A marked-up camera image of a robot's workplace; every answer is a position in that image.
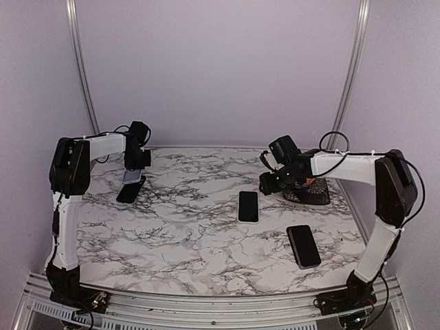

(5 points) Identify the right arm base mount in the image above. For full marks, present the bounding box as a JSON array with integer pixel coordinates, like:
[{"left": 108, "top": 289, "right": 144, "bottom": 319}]
[{"left": 313, "top": 272, "right": 377, "bottom": 316}]

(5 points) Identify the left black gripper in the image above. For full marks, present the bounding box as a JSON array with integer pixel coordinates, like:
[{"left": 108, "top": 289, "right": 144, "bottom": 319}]
[{"left": 125, "top": 148, "right": 151, "bottom": 169}]

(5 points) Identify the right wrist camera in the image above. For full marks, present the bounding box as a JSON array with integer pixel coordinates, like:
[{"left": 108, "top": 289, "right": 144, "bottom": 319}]
[{"left": 269, "top": 135, "right": 302, "bottom": 166}]

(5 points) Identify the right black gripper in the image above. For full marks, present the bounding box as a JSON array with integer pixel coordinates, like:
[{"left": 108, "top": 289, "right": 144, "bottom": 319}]
[{"left": 259, "top": 165, "right": 301, "bottom": 196}]

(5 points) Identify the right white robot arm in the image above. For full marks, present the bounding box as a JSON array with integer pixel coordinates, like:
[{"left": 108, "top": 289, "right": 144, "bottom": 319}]
[{"left": 259, "top": 148, "right": 418, "bottom": 283}]

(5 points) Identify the black phone with silver edge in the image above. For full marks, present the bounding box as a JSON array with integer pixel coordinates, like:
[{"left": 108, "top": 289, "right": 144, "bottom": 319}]
[{"left": 237, "top": 190, "right": 260, "bottom": 223}]

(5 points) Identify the lavender phone case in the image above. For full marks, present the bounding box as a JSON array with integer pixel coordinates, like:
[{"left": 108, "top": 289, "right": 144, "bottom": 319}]
[{"left": 122, "top": 169, "right": 142, "bottom": 185}]

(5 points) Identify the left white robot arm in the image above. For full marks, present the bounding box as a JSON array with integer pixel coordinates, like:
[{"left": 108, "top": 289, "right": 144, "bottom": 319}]
[{"left": 47, "top": 129, "right": 151, "bottom": 271}]

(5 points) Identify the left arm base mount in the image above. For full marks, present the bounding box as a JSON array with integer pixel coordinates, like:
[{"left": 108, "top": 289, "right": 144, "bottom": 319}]
[{"left": 46, "top": 265, "right": 109, "bottom": 314}]

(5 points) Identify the left aluminium frame post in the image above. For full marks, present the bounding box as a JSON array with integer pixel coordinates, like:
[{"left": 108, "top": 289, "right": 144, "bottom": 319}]
[{"left": 65, "top": 0, "right": 100, "bottom": 135}]

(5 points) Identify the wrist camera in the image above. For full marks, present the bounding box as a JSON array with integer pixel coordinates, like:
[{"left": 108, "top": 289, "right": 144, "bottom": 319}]
[
  {"left": 129, "top": 121, "right": 151, "bottom": 146},
  {"left": 269, "top": 135, "right": 302, "bottom": 166}
]

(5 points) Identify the right aluminium frame post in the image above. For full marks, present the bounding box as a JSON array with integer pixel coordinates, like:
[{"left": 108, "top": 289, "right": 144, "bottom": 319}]
[{"left": 331, "top": 0, "right": 371, "bottom": 131}]

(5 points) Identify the red white patterned bowl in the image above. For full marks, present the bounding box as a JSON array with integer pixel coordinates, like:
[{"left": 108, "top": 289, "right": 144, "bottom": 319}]
[{"left": 303, "top": 178, "right": 316, "bottom": 186}]

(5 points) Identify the black phone case near right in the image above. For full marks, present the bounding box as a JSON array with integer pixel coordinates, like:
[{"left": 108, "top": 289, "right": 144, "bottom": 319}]
[{"left": 287, "top": 225, "right": 321, "bottom": 269}]

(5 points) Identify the aluminium frame post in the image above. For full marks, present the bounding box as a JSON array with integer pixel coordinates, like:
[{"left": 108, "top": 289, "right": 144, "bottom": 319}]
[
  {"left": 331, "top": 0, "right": 371, "bottom": 131},
  {"left": 65, "top": 0, "right": 100, "bottom": 135}
]

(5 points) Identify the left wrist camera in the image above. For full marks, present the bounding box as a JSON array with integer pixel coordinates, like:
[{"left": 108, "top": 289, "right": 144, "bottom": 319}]
[{"left": 129, "top": 121, "right": 151, "bottom": 146}]

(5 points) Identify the front aluminium rail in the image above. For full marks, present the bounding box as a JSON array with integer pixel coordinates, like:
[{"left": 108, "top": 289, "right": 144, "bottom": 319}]
[{"left": 11, "top": 274, "right": 414, "bottom": 329}]

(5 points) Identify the black floral cloth mat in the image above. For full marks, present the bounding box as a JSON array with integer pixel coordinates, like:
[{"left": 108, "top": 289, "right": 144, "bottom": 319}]
[{"left": 282, "top": 178, "right": 331, "bottom": 206}]

